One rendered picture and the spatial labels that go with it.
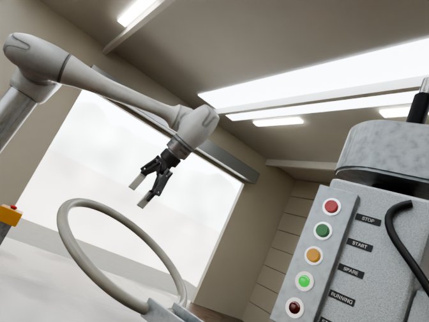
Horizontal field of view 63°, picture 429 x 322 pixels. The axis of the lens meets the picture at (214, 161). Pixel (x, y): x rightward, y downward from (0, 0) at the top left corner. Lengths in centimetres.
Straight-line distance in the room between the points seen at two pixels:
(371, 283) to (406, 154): 26
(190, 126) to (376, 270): 77
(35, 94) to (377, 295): 117
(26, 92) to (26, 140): 578
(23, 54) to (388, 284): 111
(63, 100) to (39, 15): 153
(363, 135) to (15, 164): 666
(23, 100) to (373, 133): 109
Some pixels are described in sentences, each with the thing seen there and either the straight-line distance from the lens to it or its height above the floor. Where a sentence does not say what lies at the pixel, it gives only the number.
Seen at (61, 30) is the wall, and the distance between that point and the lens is 751.
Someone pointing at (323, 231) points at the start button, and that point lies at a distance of 72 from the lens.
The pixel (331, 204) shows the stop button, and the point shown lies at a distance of 74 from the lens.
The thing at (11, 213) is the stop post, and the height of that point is 106.
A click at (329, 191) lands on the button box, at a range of 75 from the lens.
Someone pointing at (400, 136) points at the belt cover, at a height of 170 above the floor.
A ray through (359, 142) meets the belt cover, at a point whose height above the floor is 168.
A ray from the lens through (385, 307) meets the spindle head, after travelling 71.
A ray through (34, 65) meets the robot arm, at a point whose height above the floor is 162.
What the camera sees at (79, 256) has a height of 120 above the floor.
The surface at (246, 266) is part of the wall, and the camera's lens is 951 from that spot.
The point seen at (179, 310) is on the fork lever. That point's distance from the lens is 106.
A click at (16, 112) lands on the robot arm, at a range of 137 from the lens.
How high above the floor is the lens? 135
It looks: 13 degrees up
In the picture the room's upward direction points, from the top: 25 degrees clockwise
